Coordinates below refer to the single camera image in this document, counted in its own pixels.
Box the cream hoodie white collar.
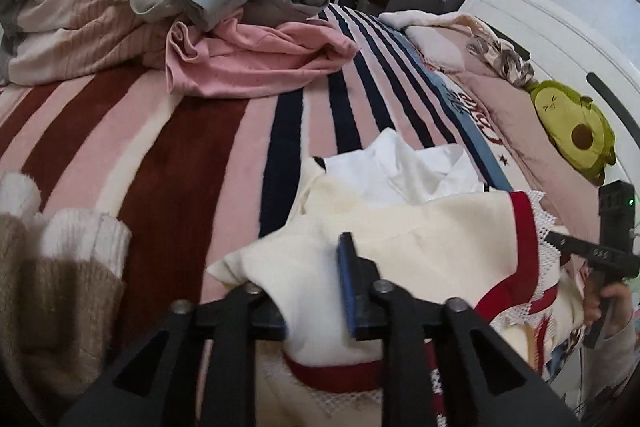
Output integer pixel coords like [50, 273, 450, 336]
[208, 130, 584, 426]

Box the dark brown clothes pile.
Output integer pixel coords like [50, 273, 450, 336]
[1, 172, 131, 425]

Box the person right hand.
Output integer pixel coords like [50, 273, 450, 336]
[581, 271, 636, 338]

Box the avocado plush toy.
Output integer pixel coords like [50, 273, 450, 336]
[530, 80, 616, 186]

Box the pink ribbed pillow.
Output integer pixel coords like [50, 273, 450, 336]
[402, 14, 600, 242]

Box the striped fleece blanket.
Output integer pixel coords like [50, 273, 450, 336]
[0, 3, 516, 427]

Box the white bed headboard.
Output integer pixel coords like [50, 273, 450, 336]
[460, 0, 639, 185]

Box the brown patterned scarf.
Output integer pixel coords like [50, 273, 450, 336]
[466, 35, 538, 92]

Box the white fluffy garment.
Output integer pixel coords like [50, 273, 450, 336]
[378, 10, 469, 30]

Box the pink crumpled garment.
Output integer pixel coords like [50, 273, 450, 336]
[165, 14, 358, 98]

